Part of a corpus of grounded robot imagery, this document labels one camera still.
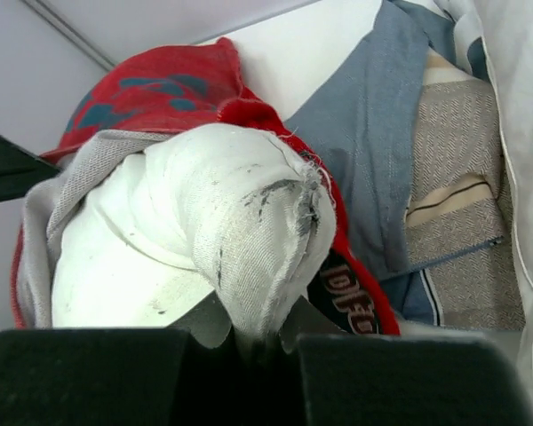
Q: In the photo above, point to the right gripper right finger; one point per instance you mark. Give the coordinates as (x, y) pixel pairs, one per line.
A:
(422, 378)

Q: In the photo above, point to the red pillowcase with grey print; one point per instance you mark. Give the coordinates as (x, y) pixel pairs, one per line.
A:
(171, 89)

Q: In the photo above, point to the beige grey pillowcase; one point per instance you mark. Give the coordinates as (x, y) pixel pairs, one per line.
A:
(459, 215)

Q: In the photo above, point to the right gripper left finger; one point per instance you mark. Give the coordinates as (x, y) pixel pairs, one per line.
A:
(188, 373)

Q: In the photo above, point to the blue grey pillowcase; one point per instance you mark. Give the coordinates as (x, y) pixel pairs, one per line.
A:
(361, 123)

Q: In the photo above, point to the white bare pillow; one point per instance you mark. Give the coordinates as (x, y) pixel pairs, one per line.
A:
(505, 29)

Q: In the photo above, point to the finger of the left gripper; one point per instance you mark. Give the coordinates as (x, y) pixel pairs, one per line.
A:
(20, 170)

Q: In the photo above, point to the left aluminium corner post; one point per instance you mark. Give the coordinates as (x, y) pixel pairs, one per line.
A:
(50, 15)

